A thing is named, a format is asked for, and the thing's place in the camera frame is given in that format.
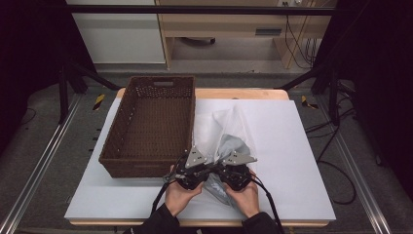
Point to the light blue garment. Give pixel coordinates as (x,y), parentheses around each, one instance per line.
(233,144)

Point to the white mesh laundry bag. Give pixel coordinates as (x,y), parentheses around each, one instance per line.
(207,130)

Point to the black metal stand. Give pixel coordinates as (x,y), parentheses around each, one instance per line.
(63,97)
(333,97)

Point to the white table cover board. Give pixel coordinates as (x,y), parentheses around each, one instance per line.
(293,130)

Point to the brown wicker basket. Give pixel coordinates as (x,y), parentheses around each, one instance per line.
(156,130)

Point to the black curtain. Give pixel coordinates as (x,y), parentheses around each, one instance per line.
(29,48)
(383,65)

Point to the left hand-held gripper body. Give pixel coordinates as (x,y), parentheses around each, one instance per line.
(195,159)

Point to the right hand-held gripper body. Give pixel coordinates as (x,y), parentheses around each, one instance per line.
(238,158)

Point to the aluminium floor rail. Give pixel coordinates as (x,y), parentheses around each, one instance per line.
(357,175)
(42,162)

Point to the light wooden desk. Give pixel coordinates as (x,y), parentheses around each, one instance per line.
(220,24)

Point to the white cabinet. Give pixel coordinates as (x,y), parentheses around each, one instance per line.
(120,39)

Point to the person's left hand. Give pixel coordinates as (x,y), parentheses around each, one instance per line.
(178,198)

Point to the black horizontal frame bar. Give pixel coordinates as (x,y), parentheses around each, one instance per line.
(195,9)

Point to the person's right hand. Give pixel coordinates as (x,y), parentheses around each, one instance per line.
(248,201)

